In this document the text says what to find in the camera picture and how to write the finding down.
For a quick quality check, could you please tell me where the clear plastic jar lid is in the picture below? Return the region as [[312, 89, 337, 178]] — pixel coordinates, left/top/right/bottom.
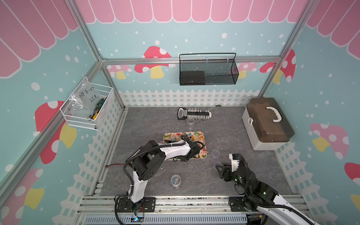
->
[[211, 150, 220, 158]]

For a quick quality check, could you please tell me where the clear plastic candy jar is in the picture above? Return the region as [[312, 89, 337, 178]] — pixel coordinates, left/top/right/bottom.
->
[[187, 118, 195, 131]]

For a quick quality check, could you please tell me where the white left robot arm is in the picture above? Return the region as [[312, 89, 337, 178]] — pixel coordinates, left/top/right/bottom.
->
[[114, 135, 205, 204]]

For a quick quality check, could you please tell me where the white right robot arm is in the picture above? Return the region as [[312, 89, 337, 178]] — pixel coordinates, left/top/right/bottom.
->
[[215, 154, 318, 225]]

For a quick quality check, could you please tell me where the floral rectangular tray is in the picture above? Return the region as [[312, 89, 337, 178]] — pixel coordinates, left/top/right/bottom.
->
[[163, 131, 207, 161]]

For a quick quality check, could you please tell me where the brown lidded white storage box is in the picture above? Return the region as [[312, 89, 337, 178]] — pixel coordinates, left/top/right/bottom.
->
[[242, 97, 295, 151]]

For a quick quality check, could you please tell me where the black box in mesh basket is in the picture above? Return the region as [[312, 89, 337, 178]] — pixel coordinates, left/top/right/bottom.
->
[[179, 71, 205, 86]]

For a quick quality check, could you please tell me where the green tool in white basket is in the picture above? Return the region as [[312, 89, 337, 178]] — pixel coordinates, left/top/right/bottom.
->
[[88, 98, 106, 120]]

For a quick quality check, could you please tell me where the clear plastic zip bag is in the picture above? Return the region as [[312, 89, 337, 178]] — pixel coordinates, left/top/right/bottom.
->
[[68, 78, 103, 114]]

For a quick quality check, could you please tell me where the black wire mesh basket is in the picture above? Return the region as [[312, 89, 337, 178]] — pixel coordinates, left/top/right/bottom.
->
[[179, 52, 239, 85]]

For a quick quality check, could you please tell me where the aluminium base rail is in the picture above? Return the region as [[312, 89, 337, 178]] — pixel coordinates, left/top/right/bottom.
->
[[73, 195, 310, 225]]

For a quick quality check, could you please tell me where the white wire wall basket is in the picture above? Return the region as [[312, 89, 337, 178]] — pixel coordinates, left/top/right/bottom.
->
[[60, 78, 114, 130]]

